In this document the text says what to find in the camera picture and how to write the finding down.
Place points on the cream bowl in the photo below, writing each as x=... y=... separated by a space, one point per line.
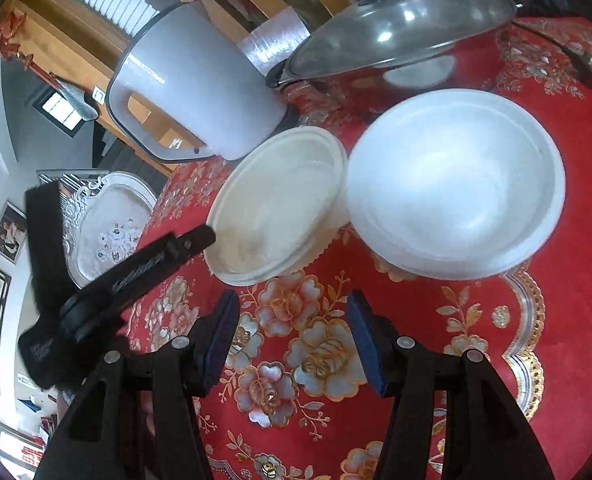
x=271 y=210

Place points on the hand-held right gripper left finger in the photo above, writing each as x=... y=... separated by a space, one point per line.
x=223 y=340

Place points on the white ornate chair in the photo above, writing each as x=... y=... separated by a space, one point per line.
x=111 y=225

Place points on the red hanging ornament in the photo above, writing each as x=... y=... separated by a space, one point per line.
x=16 y=40

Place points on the small window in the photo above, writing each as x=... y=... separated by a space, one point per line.
x=61 y=107

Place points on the shiny silver container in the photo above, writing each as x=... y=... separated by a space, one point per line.
x=271 y=42

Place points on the wall switch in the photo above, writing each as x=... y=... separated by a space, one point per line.
x=98 y=94

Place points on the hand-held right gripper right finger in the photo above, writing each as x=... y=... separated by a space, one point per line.
x=365 y=340

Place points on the white electric kettle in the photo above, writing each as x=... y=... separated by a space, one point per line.
x=196 y=75

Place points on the red floral tablecloth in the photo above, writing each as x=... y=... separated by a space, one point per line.
x=475 y=335

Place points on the glass pot lid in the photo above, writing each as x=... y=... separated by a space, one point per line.
x=400 y=25

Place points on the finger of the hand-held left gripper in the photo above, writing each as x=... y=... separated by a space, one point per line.
x=161 y=255

